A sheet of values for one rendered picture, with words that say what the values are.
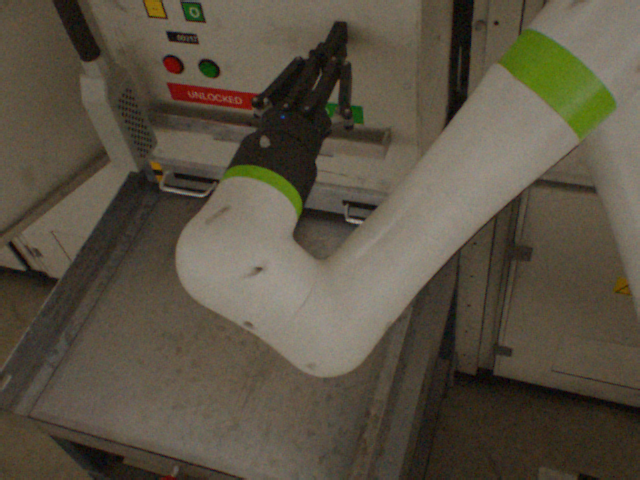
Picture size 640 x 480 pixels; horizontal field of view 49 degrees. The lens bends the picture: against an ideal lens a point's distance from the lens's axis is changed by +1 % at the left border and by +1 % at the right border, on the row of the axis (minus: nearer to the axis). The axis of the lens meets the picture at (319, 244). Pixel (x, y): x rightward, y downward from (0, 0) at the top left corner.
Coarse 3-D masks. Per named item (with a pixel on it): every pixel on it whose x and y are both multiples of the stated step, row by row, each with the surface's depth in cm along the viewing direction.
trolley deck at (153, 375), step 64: (128, 256) 122; (320, 256) 117; (128, 320) 113; (192, 320) 112; (64, 384) 107; (128, 384) 106; (192, 384) 105; (256, 384) 104; (320, 384) 102; (128, 448) 101; (192, 448) 98; (256, 448) 97; (320, 448) 96
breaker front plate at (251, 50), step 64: (128, 0) 99; (192, 0) 95; (256, 0) 92; (320, 0) 89; (384, 0) 86; (128, 64) 109; (192, 64) 105; (256, 64) 101; (384, 64) 94; (384, 128) 103
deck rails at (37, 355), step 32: (128, 192) 125; (160, 192) 130; (96, 224) 118; (128, 224) 126; (96, 256) 120; (64, 288) 113; (96, 288) 118; (64, 320) 114; (416, 320) 107; (32, 352) 108; (64, 352) 111; (384, 352) 104; (32, 384) 108; (384, 384) 101; (384, 416) 93; (384, 448) 95
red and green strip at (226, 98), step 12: (168, 84) 110; (180, 84) 109; (180, 96) 111; (192, 96) 110; (204, 96) 109; (216, 96) 108; (228, 96) 108; (240, 96) 107; (252, 96) 106; (240, 108) 109; (324, 108) 103; (360, 108) 101; (360, 120) 103
